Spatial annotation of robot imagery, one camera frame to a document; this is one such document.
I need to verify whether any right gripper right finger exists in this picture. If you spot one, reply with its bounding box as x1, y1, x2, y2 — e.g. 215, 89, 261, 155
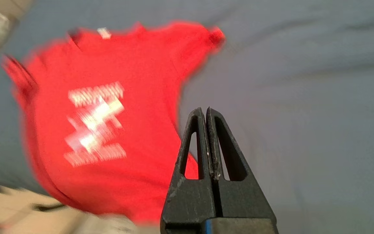
206, 107, 279, 234

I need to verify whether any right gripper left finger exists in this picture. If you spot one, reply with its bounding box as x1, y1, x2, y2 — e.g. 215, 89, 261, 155
160, 107, 219, 234

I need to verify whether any blue-grey bed sheet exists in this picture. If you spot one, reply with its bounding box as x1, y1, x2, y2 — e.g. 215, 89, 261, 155
0, 0, 374, 234

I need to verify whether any red T-shirt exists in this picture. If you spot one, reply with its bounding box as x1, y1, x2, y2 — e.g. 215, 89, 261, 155
2, 21, 226, 225

